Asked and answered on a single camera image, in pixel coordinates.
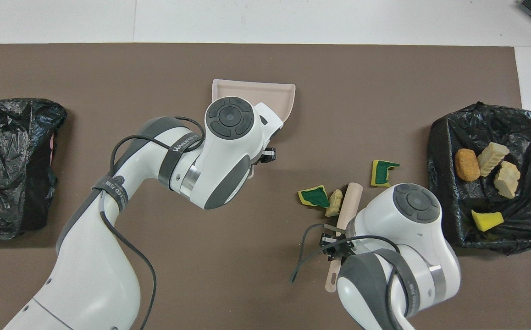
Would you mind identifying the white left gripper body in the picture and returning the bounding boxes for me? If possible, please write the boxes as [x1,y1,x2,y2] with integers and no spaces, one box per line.
[250,102,285,162]

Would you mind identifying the beige plastic dustpan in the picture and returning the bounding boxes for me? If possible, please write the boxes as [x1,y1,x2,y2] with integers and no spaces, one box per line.
[212,79,296,178]

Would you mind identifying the small rounded yellow foam chunk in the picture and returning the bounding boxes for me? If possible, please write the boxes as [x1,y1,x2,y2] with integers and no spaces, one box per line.
[324,189,344,217]

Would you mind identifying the beige hand brush black bristles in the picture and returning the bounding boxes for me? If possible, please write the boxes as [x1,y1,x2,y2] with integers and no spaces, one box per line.
[325,182,364,293]

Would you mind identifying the green and yellow sponge piece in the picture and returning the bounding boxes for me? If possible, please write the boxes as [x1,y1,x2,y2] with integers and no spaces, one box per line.
[298,185,330,209]
[471,210,504,232]

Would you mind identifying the notched green yellow sponge piece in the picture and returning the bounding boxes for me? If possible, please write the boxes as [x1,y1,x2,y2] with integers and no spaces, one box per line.
[371,159,400,187]

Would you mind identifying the orange-brown sponge chunk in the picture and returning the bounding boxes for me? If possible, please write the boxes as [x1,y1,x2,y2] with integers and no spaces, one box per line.
[454,148,481,182]

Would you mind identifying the pale yellow foam chunk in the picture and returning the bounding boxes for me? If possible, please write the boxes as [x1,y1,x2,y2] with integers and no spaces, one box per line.
[477,142,510,177]
[494,161,521,199]

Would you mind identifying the large brown table mat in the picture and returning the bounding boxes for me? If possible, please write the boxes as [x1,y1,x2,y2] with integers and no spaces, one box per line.
[0,43,531,330]

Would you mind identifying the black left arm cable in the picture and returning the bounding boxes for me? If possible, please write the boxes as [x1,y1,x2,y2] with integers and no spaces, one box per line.
[96,117,205,330]

